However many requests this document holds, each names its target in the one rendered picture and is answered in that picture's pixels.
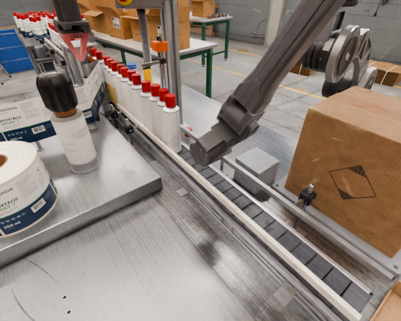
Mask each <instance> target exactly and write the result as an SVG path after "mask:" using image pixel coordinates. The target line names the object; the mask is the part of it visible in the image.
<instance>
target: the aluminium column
mask: <svg viewBox="0 0 401 321"><path fill-rule="evenodd" d="M160 21H161V29H162V40H164V41H166V42H167V45H168V51H165V52H164V58H165V59H166V64H165V78H166V85H167V88H168V89H169V85H170V90H169V93H172V94H175V95H176V106H178V107H179V119H180V124H181V125H183V110H182V97H181V73H180V60H179V36H178V11H177V0H169V1H165V8H164V12H163V9H160ZM164 22H165V26H164ZM165 38H166V40H165ZM167 61H168V65H167ZM168 69H169V74H168Z"/></svg>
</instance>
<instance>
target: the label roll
mask: <svg viewBox="0 0 401 321"><path fill-rule="evenodd" d="M57 200H58V191H57V188H56V186H55V184H54V183H53V181H52V179H51V177H50V175H49V173H48V171H47V169H46V167H45V165H44V164H43V161H42V160H41V157H40V156H39V153H38V152H37V150H36V148H35V147H34V146H33V145H32V144H30V143H27V142H24V141H2V142H0V238H4V237H7V236H11V235H14V234H17V233H20V232H22V231H24V230H26V229H28V228H30V227H32V226H33V225H35V224H37V223H38V222H39V221H40V220H42V219H43V218H45V217H46V216H47V215H48V214H49V213H50V212H51V210H52V209H53V207H54V206H55V204H56V202H57Z"/></svg>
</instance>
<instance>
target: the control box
mask: <svg viewBox="0 0 401 321"><path fill-rule="evenodd" d="M115 6H116V8H117V9H164V8H165V0H127V1H126V2H121V1H119V0H115Z"/></svg>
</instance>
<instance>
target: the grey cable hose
mask: <svg viewBox="0 0 401 321"><path fill-rule="evenodd" d="M136 11H137V15H138V20H139V21H138V22H139V30H140V36H141V44H142V49H143V58H144V63H145V62H152V61H151V52H150V42H149V36H148V28H147V21H146V9H136Z"/></svg>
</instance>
